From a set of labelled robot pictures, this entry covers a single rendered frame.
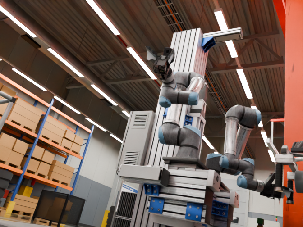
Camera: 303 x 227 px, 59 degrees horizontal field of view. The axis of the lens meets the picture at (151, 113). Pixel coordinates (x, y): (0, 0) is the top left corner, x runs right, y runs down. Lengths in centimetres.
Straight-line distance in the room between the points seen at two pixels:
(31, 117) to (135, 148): 981
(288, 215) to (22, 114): 1028
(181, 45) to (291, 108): 106
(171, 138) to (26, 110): 1008
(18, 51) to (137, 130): 1134
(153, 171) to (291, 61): 175
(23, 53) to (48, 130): 358
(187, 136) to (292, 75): 134
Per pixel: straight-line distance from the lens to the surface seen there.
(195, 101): 149
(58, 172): 1262
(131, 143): 201
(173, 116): 174
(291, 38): 295
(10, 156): 1125
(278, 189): 165
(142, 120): 204
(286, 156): 169
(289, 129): 244
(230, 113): 196
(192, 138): 165
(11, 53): 1290
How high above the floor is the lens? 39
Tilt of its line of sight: 24 degrees up
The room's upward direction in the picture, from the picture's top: 13 degrees clockwise
